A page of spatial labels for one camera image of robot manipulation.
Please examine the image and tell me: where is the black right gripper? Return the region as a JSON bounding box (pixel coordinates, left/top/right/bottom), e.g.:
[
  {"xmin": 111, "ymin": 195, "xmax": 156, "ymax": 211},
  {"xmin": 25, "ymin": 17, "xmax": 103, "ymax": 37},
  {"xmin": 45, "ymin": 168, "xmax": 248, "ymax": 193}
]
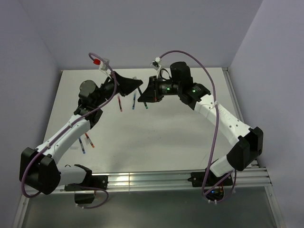
[{"xmin": 138, "ymin": 74, "xmax": 182, "ymax": 101}]

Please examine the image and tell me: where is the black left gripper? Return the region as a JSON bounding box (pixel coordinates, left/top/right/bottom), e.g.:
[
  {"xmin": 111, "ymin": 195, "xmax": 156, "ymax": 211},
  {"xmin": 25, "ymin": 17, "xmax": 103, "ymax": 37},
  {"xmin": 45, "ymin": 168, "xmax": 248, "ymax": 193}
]
[{"xmin": 94, "ymin": 72, "xmax": 143, "ymax": 107}]

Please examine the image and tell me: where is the magenta pen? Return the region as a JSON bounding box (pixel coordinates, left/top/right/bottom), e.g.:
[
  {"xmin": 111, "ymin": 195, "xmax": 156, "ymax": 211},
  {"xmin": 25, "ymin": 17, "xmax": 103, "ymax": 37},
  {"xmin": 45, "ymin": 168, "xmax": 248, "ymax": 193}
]
[{"xmin": 117, "ymin": 95, "xmax": 123, "ymax": 112}]

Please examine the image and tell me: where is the green capped pen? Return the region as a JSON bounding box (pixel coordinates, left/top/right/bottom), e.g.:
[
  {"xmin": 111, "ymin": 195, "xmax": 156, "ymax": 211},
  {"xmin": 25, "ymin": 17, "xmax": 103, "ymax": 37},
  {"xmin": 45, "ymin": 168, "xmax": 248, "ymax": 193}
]
[{"xmin": 138, "ymin": 87, "xmax": 148, "ymax": 110}]

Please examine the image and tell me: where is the light blue pen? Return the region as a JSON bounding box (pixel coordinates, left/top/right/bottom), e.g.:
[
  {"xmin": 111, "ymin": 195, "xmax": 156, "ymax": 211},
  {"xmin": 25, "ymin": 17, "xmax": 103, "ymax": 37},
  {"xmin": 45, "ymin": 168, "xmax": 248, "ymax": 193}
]
[{"xmin": 132, "ymin": 93, "xmax": 136, "ymax": 110}]

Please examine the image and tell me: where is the red capped pen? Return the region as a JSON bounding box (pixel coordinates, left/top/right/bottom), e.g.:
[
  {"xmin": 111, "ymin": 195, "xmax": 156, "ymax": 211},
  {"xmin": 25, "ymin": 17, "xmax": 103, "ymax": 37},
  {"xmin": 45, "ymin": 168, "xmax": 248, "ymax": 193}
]
[{"xmin": 85, "ymin": 133, "xmax": 95, "ymax": 148}]

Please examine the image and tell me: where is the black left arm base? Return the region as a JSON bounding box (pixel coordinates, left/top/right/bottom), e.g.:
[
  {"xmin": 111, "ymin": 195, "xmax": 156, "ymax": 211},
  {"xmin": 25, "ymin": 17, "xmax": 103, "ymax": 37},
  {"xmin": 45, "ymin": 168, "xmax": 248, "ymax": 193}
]
[{"xmin": 64, "ymin": 175, "xmax": 108, "ymax": 206}]

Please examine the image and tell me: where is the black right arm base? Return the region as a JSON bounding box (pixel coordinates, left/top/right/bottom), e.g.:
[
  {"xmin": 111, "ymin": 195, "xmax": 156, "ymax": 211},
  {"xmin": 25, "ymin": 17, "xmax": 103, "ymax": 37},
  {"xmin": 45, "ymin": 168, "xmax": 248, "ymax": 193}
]
[{"xmin": 187, "ymin": 171, "xmax": 234, "ymax": 202}]

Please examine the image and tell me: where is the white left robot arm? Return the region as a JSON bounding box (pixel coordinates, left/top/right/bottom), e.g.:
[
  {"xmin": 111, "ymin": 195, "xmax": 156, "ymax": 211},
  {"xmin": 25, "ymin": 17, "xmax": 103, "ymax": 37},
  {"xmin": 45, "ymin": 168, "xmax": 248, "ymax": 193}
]
[{"xmin": 19, "ymin": 72, "xmax": 143, "ymax": 197}]

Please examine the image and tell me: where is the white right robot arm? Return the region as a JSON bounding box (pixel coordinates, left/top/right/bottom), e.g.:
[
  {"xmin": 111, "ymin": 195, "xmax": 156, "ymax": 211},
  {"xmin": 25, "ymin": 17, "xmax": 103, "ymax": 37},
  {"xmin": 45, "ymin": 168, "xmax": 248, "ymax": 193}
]
[{"xmin": 138, "ymin": 58, "xmax": 263, "ymax": 185}]

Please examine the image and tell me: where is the dark blue capped pen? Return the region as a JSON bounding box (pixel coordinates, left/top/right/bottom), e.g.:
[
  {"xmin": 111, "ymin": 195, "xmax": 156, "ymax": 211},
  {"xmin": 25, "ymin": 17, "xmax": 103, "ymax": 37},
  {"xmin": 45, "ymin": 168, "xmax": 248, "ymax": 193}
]
[{"xmin": 78, "ymin": 137, "xmax": 86, "ymax": 154}]

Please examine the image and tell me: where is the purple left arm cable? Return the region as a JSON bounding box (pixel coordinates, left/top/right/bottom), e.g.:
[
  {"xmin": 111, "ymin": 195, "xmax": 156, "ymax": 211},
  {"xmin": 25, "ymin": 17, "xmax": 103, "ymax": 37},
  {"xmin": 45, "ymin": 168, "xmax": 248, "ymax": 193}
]
[{"xmin": 20, "ymin": 52, "xmax": 119, "ymax": 209}]

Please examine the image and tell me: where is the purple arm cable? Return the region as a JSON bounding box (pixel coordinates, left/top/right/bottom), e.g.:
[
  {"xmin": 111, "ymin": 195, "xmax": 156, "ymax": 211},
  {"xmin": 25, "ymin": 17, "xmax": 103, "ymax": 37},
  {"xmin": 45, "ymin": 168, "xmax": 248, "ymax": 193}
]
[
  {"xmin": 158, "ymin": 50, "xmax": 238, "ymax": 204},
  {"xmin": 20, "ymin": 52, "xmax": 119, "ymax": 209}
]

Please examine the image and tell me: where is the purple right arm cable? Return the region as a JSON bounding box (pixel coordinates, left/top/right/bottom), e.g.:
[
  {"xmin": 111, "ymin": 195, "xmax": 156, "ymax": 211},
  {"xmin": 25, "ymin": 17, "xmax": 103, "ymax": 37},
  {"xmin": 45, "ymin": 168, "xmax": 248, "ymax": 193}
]
[{"xmin": 158, "ymin": 50, "xmax": 238, "ymax": 204}]

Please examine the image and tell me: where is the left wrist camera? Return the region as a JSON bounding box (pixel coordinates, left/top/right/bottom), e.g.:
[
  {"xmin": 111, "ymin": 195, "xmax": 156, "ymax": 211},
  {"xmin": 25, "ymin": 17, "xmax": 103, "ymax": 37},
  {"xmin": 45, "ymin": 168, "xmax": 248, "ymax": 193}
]
[{"xmin": 93, "ymin": 58, "xmax": 111, "ymax": 77}]

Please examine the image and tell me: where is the aluminium side rail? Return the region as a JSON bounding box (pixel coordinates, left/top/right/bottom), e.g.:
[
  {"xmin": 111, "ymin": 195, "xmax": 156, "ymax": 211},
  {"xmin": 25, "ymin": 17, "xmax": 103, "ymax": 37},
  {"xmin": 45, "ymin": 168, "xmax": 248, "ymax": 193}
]
[{"xmin": 222, "ymin": 67, "xmax": 244, "ymax": 122}]

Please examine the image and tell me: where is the aluminium front rail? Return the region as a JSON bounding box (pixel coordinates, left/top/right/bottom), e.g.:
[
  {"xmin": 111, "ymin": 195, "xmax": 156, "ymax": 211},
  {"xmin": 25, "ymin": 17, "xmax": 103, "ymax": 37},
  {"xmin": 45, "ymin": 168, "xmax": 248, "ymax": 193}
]
[{"xmin": 92, "ymin": 167, "xmax": 272, "ymax": 192}]

